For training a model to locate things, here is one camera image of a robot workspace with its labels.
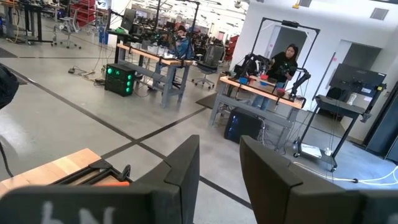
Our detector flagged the black and orange clamp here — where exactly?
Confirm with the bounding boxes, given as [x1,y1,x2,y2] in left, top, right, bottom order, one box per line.
[93,164,133,188]

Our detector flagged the white power box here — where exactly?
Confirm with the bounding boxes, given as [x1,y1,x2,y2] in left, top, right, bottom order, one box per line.
[300,143,323,159]

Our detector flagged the black standing desk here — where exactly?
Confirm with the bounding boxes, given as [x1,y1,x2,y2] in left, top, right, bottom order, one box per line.
[106,29,147,65]

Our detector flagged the grey wall vent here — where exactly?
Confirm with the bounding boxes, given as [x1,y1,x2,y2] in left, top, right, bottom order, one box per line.
[369,7,389,21]

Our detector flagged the computer tower green lights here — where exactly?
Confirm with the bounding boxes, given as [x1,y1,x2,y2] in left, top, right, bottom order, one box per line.
[104,63,136,98]

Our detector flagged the black camera rig frame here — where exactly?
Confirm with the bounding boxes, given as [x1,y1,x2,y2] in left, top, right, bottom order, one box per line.
[250,17,322,78]

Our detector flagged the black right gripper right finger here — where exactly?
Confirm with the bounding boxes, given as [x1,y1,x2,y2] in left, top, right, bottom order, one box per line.
[239,134,398,224]

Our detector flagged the person seated at workbench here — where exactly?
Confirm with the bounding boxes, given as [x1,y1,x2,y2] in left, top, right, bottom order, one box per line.
[172,25,193,60]

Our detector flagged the white office chair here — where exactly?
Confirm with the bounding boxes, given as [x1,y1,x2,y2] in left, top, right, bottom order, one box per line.
[52,15,82,50]

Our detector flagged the red shelving unit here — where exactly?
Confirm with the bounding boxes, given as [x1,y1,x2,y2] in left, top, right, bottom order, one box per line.
[70,0,96,27]

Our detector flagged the large black monitor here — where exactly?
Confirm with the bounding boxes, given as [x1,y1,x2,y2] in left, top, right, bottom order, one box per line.
[328,63,387,98]

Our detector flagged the black floor mat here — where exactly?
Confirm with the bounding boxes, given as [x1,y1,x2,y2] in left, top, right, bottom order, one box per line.
[195,92,218,110]

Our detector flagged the computer tower blue lights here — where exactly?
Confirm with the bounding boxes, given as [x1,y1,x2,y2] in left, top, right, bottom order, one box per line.
[223,107,264,144]

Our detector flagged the white floor cable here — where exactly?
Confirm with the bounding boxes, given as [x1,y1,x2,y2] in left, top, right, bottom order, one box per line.
[292,161,398,187]

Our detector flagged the wooden workbench grey legs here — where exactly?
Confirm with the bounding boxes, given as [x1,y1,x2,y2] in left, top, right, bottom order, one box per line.
[208,75,307,150]
[116,42,194,109]

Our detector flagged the person standing at workbench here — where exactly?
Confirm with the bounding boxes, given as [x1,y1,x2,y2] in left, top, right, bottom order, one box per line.
[251,43,300,111]

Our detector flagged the grey office chair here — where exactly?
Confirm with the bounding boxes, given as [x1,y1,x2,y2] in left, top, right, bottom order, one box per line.
[192,45,225,90]

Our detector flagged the black aluminium table frame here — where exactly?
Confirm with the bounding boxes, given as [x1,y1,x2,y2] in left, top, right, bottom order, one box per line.
[51,158,134,187]

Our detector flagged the blue bin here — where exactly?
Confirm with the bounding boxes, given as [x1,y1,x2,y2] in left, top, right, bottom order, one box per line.
[98,26,109,45]

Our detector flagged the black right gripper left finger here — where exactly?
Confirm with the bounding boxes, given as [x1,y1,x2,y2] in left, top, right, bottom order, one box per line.
[0,134,201,224]

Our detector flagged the black monitor cart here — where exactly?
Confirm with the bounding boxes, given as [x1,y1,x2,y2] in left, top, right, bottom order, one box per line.
[294,95,373,172]

